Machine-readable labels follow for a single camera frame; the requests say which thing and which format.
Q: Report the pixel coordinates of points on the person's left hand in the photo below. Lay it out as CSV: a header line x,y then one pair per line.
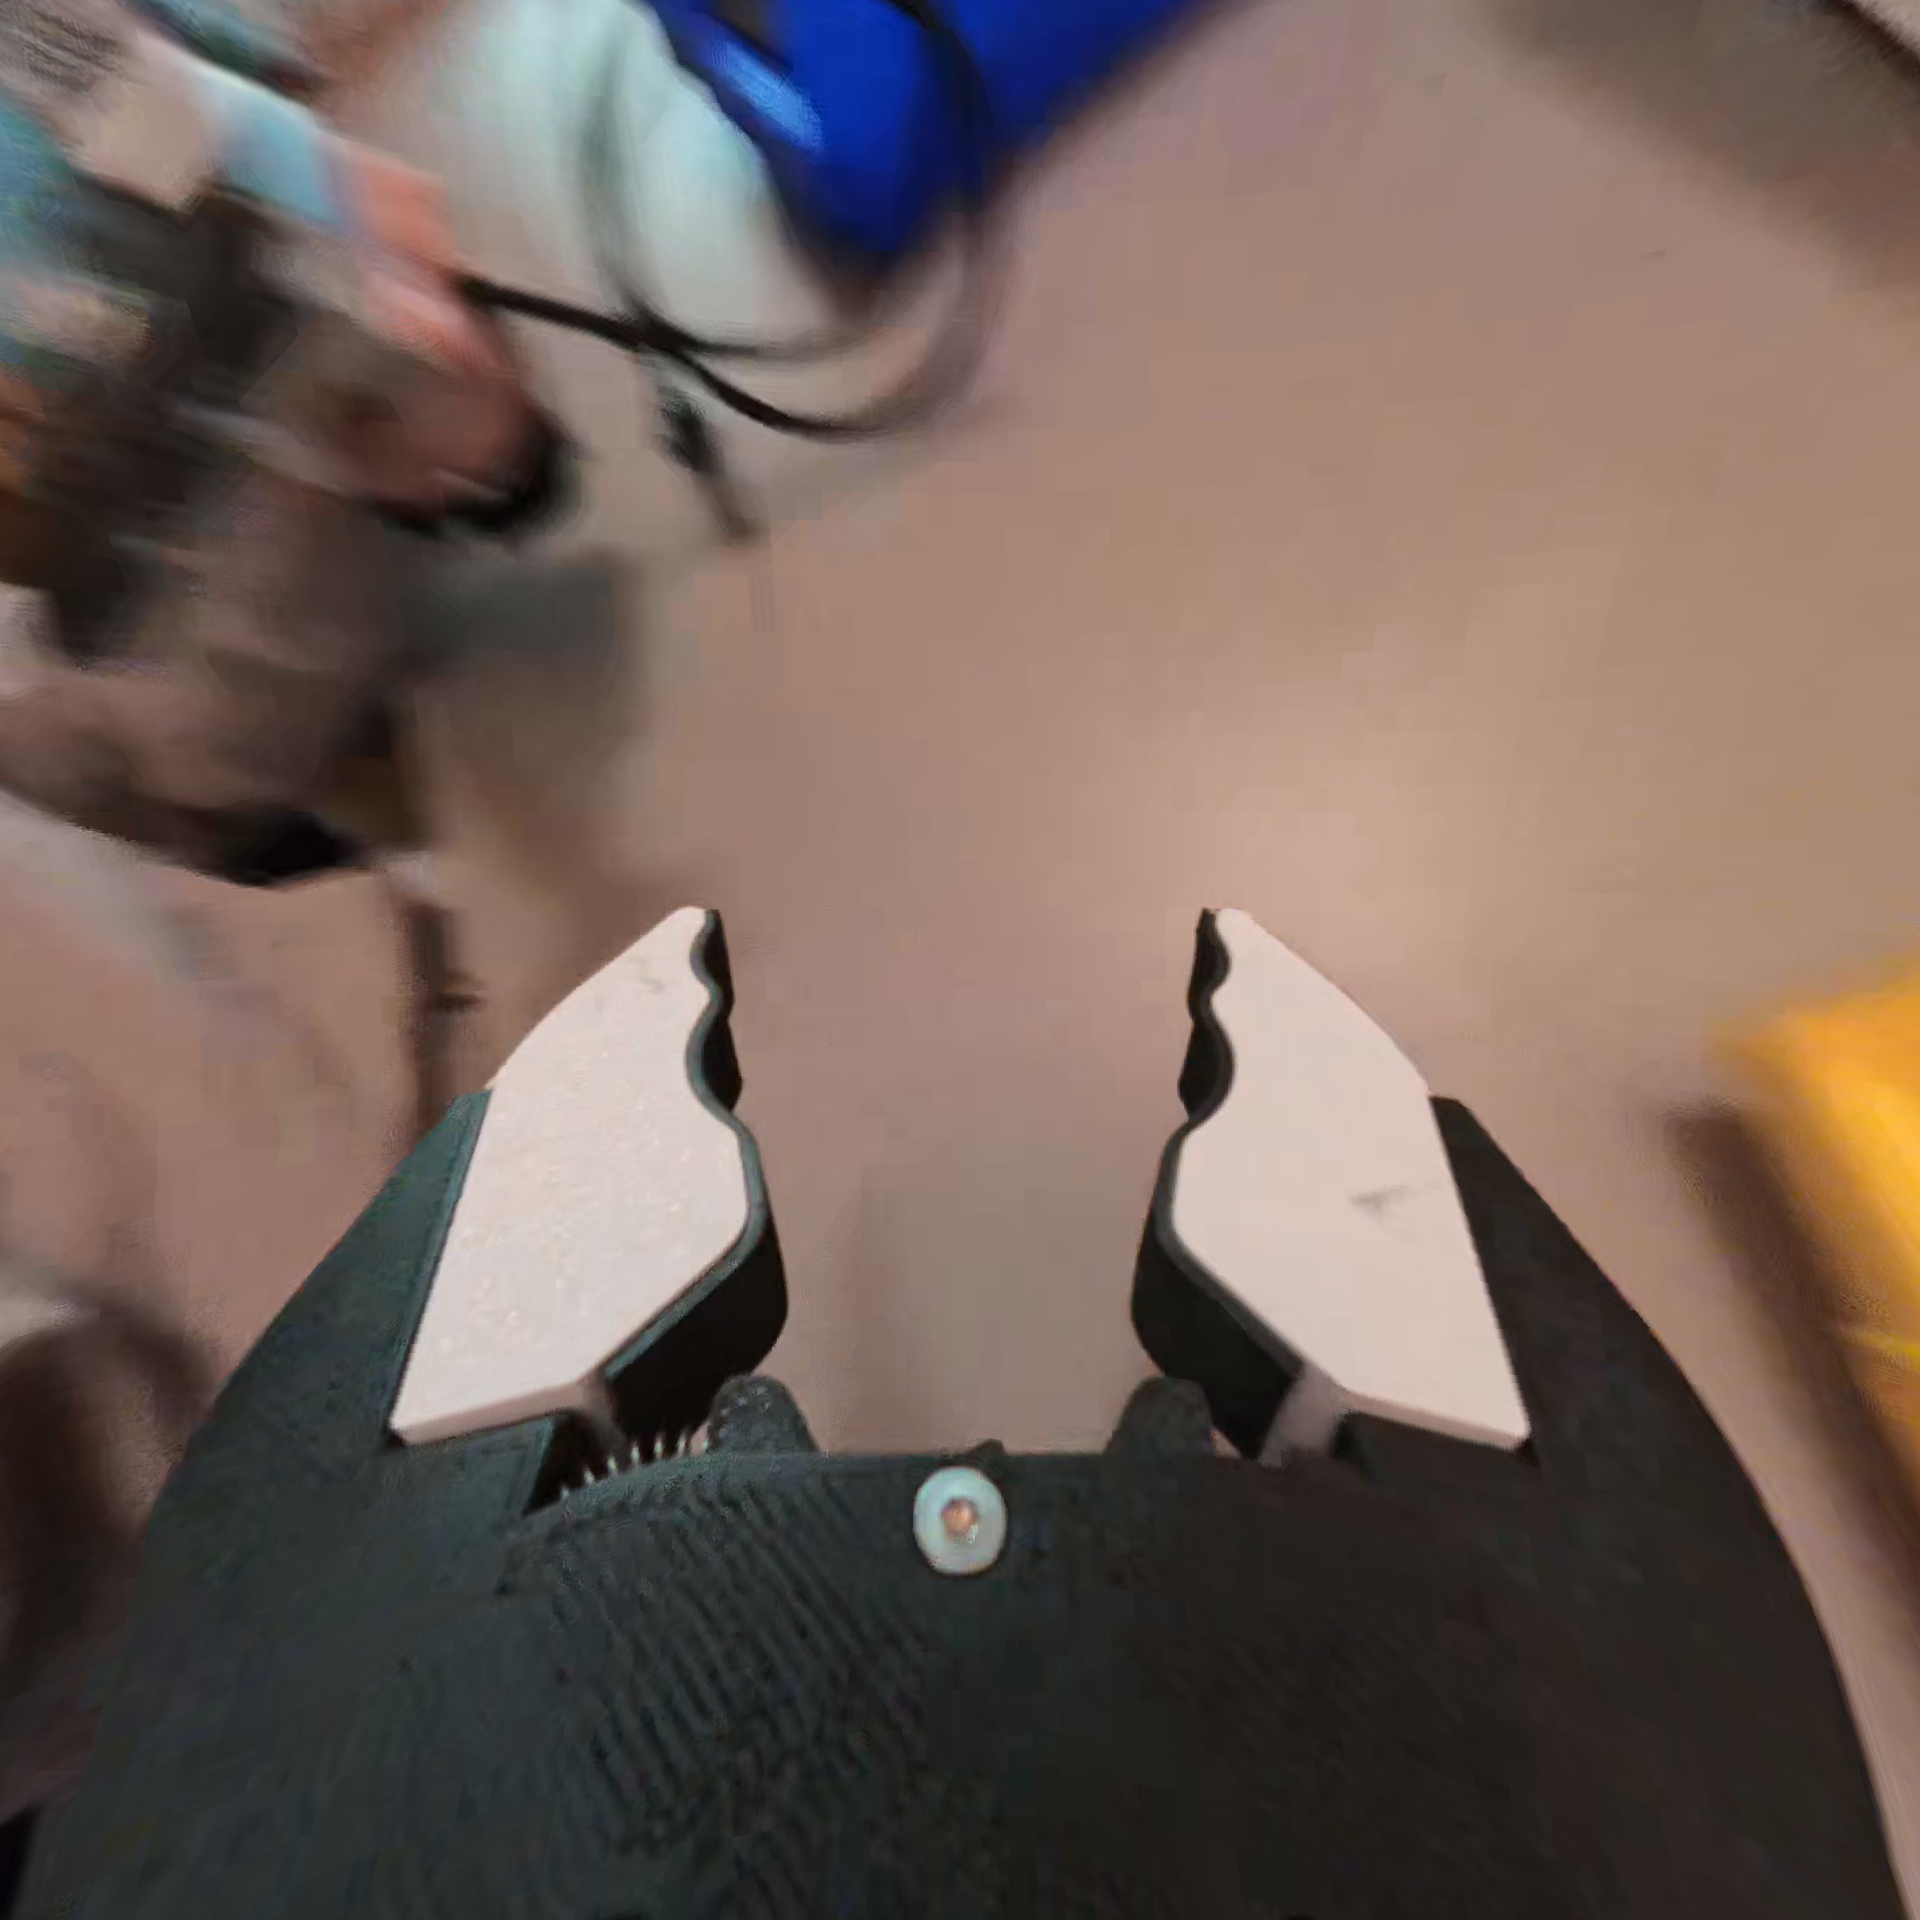
x,y
442,359

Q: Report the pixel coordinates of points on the large yellow plastic bin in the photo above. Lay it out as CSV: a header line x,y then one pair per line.
x,y
1839,1155

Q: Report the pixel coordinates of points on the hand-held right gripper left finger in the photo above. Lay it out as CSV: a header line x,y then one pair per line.
x,y
599,1184

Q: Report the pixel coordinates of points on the blue plastic bin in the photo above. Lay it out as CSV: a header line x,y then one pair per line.
x,y
886,107

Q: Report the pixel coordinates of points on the beige desk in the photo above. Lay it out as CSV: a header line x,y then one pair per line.
x,y
1230,600

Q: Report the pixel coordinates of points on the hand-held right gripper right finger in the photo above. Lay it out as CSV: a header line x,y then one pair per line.
x,y
1335,1200

